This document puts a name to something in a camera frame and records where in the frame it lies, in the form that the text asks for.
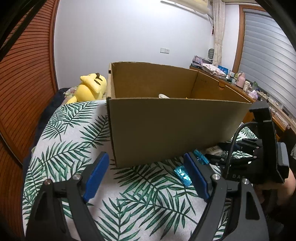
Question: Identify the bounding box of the white meat snack pouch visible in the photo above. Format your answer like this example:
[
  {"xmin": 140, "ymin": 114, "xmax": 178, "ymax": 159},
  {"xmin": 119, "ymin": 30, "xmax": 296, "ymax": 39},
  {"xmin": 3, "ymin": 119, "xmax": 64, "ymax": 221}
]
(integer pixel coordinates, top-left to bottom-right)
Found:
[{"xmin": 159, "ymin": 93, "xmax": 169, "ymax": 99}]

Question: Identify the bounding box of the right hand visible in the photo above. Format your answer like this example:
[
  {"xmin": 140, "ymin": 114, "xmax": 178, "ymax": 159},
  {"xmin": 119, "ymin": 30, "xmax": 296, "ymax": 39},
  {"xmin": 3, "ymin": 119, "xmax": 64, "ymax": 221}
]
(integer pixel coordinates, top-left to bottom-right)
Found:
[{"xmin": 254, "ymin": 169, "xmax": 295, "ymax": 205}]

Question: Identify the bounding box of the white snack packet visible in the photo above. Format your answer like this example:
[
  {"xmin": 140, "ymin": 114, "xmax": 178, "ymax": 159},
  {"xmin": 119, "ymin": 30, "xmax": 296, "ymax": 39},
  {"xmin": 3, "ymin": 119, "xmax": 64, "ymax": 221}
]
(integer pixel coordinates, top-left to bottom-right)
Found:
[{"xmin": 204, "ymin": 146, "xmax": 225, "ymax": 156}]

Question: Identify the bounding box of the wooden sideboard cabinet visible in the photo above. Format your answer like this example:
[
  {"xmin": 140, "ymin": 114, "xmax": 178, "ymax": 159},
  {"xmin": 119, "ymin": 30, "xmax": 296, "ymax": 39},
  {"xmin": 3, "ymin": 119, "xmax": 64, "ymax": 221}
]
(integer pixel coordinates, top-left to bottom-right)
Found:
[{"xmin": 189, "ymin": 66, "xmax": 296, "ymax": 144}]

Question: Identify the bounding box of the pink kettle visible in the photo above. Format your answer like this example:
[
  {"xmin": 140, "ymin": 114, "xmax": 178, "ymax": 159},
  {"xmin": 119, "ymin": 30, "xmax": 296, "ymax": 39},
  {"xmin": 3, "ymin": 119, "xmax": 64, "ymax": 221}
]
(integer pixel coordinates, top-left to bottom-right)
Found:
[{"xmin": 236, "ymin": 72, "xmax": 245, "ymax": 88}]

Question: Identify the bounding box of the teal candy wrapper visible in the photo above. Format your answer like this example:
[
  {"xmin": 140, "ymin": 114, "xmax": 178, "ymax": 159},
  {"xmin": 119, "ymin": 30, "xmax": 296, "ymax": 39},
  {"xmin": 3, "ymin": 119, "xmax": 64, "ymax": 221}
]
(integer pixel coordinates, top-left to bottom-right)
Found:
[{"xmin": 174, "ymin": 149, "xmax": 209, "ymax": 187}]

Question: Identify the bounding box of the folded floral cloth stack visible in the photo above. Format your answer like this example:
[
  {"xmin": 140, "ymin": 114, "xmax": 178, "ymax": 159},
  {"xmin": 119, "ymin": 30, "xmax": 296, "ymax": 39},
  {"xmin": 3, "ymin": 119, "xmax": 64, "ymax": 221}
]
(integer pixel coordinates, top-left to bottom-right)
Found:
[{"xmin": 201, "ymin": 63, "xmax": 227, "ymax": 77}]

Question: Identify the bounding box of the palm leaf bed sheet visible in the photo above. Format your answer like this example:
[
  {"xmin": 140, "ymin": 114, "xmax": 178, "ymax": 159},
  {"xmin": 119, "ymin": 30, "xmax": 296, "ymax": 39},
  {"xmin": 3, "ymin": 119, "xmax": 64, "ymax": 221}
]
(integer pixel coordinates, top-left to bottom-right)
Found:
[{"xmin": 22, "ymin": 100, "xmax": 206, "ymax": 240}]

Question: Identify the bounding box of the grey window blind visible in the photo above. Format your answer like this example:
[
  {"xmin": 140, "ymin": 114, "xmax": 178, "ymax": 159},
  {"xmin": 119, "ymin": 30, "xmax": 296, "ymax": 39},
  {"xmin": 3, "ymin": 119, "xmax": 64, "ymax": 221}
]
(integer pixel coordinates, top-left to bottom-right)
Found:
[{"xmin": 239, "ymin": 8, "xmax": 295, "ymax": 115}]

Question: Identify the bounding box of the brown cardboard box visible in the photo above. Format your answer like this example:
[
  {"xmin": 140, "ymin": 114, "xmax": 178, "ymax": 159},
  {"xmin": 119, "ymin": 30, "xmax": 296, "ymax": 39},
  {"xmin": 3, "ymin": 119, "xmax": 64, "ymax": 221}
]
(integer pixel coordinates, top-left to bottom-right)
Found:
[{"xmin": 106, "ymin": 62, "xmax": 251, "ymax": 168}]

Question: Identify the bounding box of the small white fan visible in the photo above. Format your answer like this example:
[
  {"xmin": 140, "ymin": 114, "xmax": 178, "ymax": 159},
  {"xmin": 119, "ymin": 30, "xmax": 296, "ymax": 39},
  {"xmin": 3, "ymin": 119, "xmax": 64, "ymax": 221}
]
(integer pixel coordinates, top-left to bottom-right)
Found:
[{"xmin": 207, "ymin": 48, "xmax": 214, "ymax": 62}]

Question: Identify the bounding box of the brown slatted wardrobe door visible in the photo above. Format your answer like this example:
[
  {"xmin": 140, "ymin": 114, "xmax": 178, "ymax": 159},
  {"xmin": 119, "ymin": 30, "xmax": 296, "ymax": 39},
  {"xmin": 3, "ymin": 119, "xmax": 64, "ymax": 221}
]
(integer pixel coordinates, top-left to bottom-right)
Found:
[{"xmin": 1, "ymin": 1, "xmax": 59, "ymax": 240}]

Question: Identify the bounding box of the beige curtain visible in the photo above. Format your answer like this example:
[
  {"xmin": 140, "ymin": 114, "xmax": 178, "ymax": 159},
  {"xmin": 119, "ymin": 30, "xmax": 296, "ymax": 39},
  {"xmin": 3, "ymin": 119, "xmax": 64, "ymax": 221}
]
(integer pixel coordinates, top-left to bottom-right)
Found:
[{"xmin": 213, "ymin": 0, "xmax": 226, "ymax": 66}]

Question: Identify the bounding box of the yellow plush toy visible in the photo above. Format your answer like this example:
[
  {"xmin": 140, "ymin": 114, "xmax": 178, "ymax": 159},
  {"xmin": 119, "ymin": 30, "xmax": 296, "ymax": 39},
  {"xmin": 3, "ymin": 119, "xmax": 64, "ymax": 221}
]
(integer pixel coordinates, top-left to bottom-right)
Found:
[{"xmin": 66, "ymin": 73, "xmax": 107, "ymax": 104}]

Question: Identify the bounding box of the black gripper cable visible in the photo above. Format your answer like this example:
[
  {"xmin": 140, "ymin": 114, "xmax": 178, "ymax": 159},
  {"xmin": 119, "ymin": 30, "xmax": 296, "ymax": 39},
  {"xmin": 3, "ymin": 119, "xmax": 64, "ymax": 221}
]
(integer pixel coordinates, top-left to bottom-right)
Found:
[{"xmin": 225, "ymin": 121, "xmax": 258, "ymax": 176}]

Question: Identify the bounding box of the white wall switch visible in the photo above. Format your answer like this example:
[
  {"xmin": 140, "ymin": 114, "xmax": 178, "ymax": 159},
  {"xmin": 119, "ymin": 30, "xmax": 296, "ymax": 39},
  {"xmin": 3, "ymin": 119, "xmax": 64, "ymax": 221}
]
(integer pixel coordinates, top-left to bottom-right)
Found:
[{"xmin": 160, "ymin": 48, "xmax": 170, "ymax": 54}]

